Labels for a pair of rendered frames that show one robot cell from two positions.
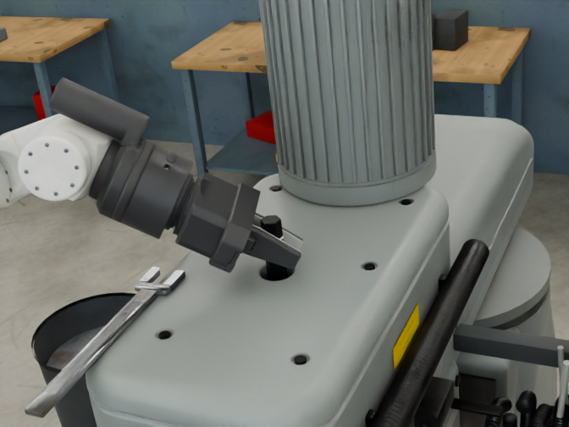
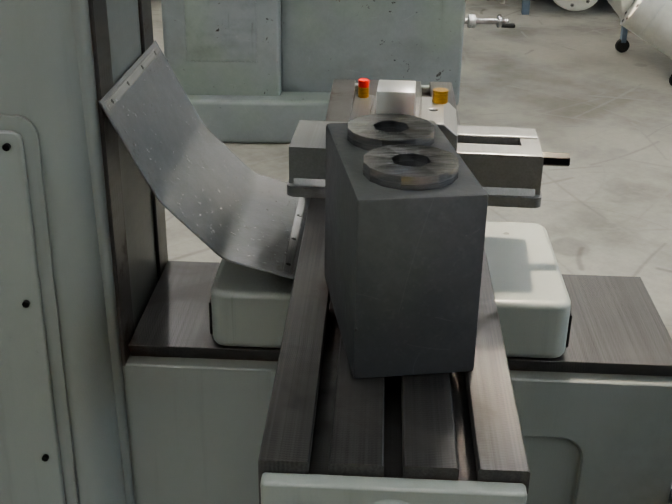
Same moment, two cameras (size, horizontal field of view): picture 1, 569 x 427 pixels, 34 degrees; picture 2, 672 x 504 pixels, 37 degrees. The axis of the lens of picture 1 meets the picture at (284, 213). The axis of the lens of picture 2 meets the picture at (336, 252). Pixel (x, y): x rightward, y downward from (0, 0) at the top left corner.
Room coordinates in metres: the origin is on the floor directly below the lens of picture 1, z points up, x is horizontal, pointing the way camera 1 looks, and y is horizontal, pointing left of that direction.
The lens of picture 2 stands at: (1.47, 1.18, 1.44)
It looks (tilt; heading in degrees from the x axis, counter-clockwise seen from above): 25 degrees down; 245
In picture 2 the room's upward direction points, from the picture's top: 1 degrees clockwise
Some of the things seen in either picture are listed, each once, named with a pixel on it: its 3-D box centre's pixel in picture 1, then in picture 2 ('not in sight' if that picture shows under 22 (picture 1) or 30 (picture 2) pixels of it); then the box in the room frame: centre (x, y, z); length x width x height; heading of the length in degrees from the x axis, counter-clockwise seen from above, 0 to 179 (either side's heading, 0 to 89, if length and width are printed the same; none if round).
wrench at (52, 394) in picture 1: (108, 335); not in sight; (0.76, 0.18, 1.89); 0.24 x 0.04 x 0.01; 154
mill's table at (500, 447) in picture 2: not in sight; (392, 223); (0.87, 0.06, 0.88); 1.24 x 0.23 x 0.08; 63
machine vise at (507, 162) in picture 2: not in sight; (415, 146); (0.81, 0.02, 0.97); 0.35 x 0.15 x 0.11; 150
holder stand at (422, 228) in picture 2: not in sight; (397, 235); (1.03, 0.37, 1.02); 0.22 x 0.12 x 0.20; 74
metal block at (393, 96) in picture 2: not in sight; (395, 106); (0.84, 0.01, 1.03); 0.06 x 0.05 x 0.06; 60
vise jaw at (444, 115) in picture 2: not in sight; (435, 123); (0.79, 0.03, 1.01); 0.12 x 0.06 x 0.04; 60
